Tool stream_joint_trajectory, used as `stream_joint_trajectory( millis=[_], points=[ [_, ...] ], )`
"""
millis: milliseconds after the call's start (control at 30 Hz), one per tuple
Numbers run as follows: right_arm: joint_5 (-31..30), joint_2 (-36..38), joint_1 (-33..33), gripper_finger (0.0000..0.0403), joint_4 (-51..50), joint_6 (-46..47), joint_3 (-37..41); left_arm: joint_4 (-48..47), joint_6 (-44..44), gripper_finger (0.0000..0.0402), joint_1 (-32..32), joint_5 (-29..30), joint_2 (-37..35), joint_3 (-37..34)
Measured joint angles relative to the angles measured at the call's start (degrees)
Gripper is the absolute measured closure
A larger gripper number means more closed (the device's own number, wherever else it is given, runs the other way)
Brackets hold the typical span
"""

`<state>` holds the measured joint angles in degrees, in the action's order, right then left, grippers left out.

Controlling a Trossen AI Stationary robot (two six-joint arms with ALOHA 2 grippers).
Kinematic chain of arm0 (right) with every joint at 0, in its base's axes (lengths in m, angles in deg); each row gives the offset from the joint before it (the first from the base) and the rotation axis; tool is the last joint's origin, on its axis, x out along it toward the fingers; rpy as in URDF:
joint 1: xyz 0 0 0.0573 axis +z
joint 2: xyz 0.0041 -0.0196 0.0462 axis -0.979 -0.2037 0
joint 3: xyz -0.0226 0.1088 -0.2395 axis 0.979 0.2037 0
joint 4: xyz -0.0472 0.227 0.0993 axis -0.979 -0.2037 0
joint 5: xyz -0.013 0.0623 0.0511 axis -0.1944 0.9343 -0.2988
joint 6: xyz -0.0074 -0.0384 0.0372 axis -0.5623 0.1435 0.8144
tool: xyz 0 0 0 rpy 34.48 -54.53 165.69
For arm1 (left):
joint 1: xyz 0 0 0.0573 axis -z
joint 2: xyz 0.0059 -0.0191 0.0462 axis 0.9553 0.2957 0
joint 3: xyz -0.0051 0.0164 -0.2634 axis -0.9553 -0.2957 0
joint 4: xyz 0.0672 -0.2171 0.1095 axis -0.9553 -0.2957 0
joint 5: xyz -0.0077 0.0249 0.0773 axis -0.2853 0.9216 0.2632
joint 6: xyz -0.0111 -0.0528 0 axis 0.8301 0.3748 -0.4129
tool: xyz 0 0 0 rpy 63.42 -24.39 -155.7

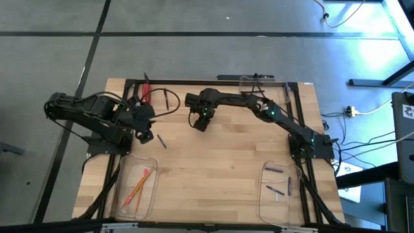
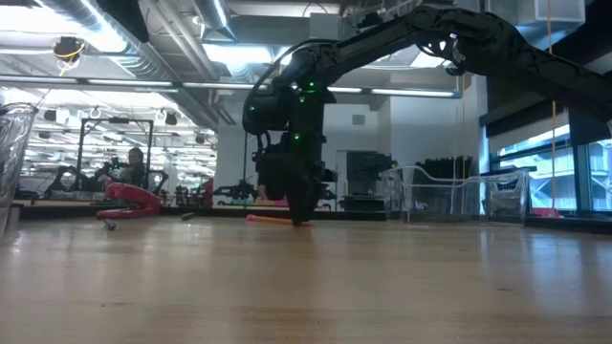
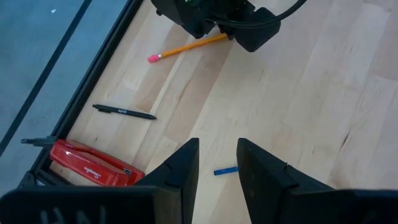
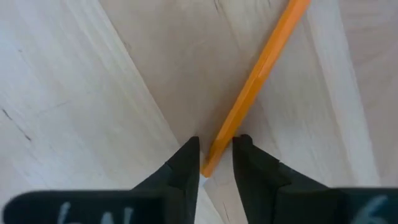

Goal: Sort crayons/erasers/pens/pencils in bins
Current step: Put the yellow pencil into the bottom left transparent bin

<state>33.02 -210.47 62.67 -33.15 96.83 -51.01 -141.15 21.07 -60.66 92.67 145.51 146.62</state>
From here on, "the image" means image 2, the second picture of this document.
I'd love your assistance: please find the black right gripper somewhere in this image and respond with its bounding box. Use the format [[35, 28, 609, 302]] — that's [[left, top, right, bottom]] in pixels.
[[285, 118, 331, 226]]

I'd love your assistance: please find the yellow pencil pink eraser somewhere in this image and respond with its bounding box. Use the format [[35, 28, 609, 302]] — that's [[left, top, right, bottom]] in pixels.
[[245, 213, 312, 227]]

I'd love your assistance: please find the clear plastic bin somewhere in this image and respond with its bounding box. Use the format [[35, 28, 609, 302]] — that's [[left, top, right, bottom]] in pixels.
[[381, 164, 532, 226], [0, 101, 40, 236]]

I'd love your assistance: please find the black cabinet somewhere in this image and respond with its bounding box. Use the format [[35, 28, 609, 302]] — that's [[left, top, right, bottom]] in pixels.
[[330, 150, 394, 212]]

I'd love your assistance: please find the long linear light fixture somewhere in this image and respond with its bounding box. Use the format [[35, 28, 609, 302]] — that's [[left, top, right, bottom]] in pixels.
[[0, 74, 464, 100]]

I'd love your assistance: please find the black storage rack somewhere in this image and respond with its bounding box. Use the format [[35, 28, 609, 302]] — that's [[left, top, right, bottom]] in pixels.
[[414, 155, 474, 214]]

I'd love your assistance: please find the red stapler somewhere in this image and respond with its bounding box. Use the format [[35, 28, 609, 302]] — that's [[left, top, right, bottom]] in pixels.
[[94, 182, 163, 221]]

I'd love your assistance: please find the person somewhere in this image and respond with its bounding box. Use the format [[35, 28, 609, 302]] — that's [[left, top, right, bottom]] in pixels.
[[112, 146, 157, 192]]

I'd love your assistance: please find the black ceiling-mounted device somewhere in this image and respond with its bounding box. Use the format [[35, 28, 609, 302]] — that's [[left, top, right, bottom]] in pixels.
[[51, 35, 87, 63]]

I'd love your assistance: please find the black background station frame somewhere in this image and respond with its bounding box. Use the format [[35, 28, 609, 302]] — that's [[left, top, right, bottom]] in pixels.
[[242, 133, 259, 207], [75, 116, 155, 192]]

